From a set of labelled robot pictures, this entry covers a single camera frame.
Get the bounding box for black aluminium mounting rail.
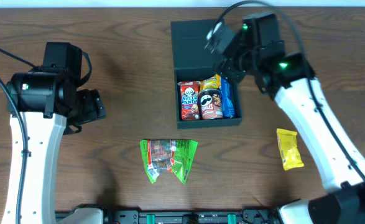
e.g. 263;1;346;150
104;208;282;224

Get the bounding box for blue cookie roll packet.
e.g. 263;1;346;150
219;78;235;118

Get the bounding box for yellow snack packet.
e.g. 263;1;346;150
276;128;304;170

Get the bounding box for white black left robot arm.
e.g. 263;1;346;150
1;72;106;223

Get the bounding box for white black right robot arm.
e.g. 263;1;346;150
206;17;365;223

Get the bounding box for dark green gift box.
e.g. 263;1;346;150
170;19;243;129

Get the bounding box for green candy bag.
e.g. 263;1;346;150
139;139;198;185

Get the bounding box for orange Lemond biscuit packet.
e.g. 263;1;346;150
200;74;221;91

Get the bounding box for red Hello Panda snack box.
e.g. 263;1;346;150
178;81;200;121

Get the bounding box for small red Pringles can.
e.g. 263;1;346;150
199;89;223;120

